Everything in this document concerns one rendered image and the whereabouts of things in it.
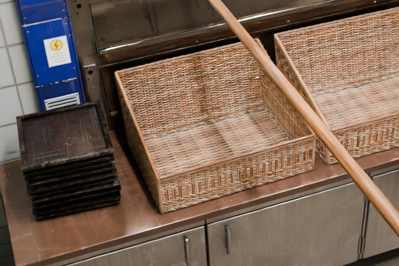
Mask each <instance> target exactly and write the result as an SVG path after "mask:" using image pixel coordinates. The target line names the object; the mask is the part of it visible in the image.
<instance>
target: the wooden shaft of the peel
mask: <svg viewBox="0 0 399 266"><path fill-rule="evenodd" d="M208 1H209V3H210V4H211V5H212V6H213V8H214V9H215V10H216V11H217V12H218V14H219V15H220V16H221V18H222V19H223V20H224V21H225V22H226V24H227V25H228V26H229V27H230V29H231V30H232V31H233V32H234V34H235V35H236V36H237V37H238V39H239V40H240V41H241V42H242V43H243V45H244V46H245V47H246V48H247V50H248V51H249V52H250V54H251V55H252V56H253V57H254V58H255V60H256V61H257V62H258V63H259V64H260V66H261V67H262V68H263V70H264V71H265V72H266V73H267V74H268V76H269V77H270V78H271V79H272V81H273V82H274V83H275V85H276V86H277V87H278V88H279V89H280V91H281V92H282V93H283V94H284V95H285V97H286V98H287V99H288V101H289V102H290V103H291V104H292V106H293V107H294V108H295V109H296V110H297V112H298V113H299V114H300V116H301V117H302V118H303V119H304V120H305V122H306V123H307V124H308V125H309V127H310V128H311V129H312V130H313V132H314V133H315V134H316V135H317V137H318V138H319V139H320V140H321V141H322V143H323V144H324V145H325V146H326V148H327V149H328V150H329V151H330V153H331V154H332V155H333V156H334V158H335V159H336V160H337V161H338V162H339V164H340V165H341V167H342V168H343V169H344V170H345V171H346V172H347V174H348V175H349V176H350V177H351V179H352V180H353V181H354V183H355V184H356V185H357V186H358V187H359V189H360V190H361V191H362V192H363V193H364V195H365V196H366V197H367V199H368V200H369V201H370V202H371V204H372V205H373V206H374V207H375V208H376V210H377V211H378V212H379V214H380V215H381V216H382V217H383V218H384V220H385V221H386V222H387V223H388V224H389V226H390V227H391V228H392V230H393V231H394V232H395V233H396V235H397V236H398V237H399V212H398V211H397V210H396V209H395V208H394V206H393V205H392V204H391V203H390V202H389V201H388V199H387V198H386V197H385V195H384V194H383V193H382V192H381V191H380V190H379V188H378V187H377V186H376V185H375V184H374V183H373V181H372V180H371V179H370V177H369V176H368V175H367V174H366V173H365V172H364V171H363V169H362V168H361V167H360V166H359V165H358V163H357V162H356V161H355V160H354V158H353V157H352V156H351V155H350V154H349V153H348V151H347V150H346V149H345V148H344V147H343V146H342V144H341V143H340V142H339V141H338V139H336V137H335V136H334V135H333V133H332V132H331V131H330V130H329V129H328V128H327V126H326V125H325V124H324V123H323V121H321V120H320V118H319V117H318V116H317V114H316V113H315V112H314V111H313V110H312V109H311V107H310V106H309V105H308V104H307V103H306V102H305V100H304V99H303V98H302V96H301V95H300V94H299V93H298V92H297V91H296V90H295V88H294V87H293V86H292V85H291V84H290V83H289V81H288V80H287V79H286V77H285V76H284V75H283V74H282V73H281V72H280V70H279V69H278V68H277V67H276V66H275V65H274V63H273V62H272V61H271V59H270V58H269V57H268V56H267V55H266V54H265V53H264V51H263V50H262V49H261V48H260V47H259V46H258V44H257V43H256V42H255V40H254V39H253V38H252V37H251V36H250V35H249V33H248V32H247V31H246V30H245V29H244V28H243V26H242V25H241V24H240V23H239V22H238V20H237V19H236V18H235V17H234V16H233V14H232V13H231V12H230V11H229V10H228V9H227V7H226V6H225V5H224V3H222V2H221V0H208Z"/></svg>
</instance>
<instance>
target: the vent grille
mask: <svg viewBox="0 0 399 266"><path fill-rule="evenodd" d="M44 102H45V107H46V110H52V109H57V108H61V107H67V106H73V105H78V104H80V99H79V95H78V93H74V94H69V95H66V96H61V97H56V98H53V99H48V100H44Z"/></svg>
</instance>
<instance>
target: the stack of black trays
mask: <svg viewBox="0 0 399 266"><path fill-rule="evenodd" d="M16 120H17V131H18V141H19V148H20V158H21V169H22V172H23V176H24V180H25V181H26V189H27V194H28V195H29V198H31V201H32V208H33V215H34V216H35V219H39V220H46V219H51V218H54V217H60V216H65V215H69V214H74V213H79V212H83V211H88V210H93V209H97V208H103V207H108V206H111V205H117V204H118V202H120V201H121V200H120V198H121V193H120V190H122V189H121V183H120V180H119V176H118V171H117V169H116V164H115V157H114V150H113V146H112V142H111V139H110V135H109V131H108V128H107V125H106V121H105V116H104V113H103V110H102V106H101V104H100V101H99V100H98V101H94V102H88V103H82V104H76V105H73V106H67V107H61V108H57V109H52V110H46V111H42V112H36V113H31V114H27V115H21V116H16Z"/></svg>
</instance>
